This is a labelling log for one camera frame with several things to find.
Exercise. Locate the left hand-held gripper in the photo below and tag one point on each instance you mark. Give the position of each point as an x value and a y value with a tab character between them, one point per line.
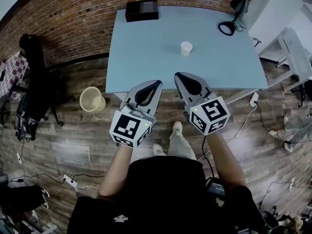
126	128

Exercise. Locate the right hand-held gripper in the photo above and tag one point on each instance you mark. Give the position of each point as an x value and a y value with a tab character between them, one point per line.
209	113

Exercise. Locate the white paper cup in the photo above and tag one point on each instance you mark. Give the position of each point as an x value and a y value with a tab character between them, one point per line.
186	49

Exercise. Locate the beige mesh trash bin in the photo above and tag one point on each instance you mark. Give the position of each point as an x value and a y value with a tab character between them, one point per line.
93	101

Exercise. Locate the person's right forearm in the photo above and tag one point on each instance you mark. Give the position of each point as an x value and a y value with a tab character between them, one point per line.
226	160

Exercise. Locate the person's left forearm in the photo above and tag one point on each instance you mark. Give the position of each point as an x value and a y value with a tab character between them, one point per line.
114	169

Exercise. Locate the person's white shoe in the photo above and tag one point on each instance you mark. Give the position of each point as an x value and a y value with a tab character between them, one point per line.
158	149
177	127

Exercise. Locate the white table leg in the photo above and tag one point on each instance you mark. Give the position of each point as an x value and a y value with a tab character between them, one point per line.
243	95

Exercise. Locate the person's beige trouser leg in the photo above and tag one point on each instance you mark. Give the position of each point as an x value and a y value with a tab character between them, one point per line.
180	146

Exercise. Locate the white power strip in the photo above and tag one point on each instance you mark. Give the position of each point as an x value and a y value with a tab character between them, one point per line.
254	100
19	157
70	180
291	183

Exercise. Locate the black box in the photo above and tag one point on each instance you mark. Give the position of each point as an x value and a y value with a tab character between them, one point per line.
141	11

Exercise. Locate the person's black shirt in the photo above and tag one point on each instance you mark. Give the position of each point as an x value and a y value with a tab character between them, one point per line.
161	194

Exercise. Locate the black waist device with screen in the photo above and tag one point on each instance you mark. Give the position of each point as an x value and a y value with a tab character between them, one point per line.
215	188

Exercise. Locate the black office chair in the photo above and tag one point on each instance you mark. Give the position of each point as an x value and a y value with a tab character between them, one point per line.
39	82

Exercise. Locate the checkered cloth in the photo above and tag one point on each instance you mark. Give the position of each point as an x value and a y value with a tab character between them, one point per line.
12	74

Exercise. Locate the white shelf frame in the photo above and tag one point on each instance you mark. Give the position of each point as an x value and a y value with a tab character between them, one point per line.
292	52

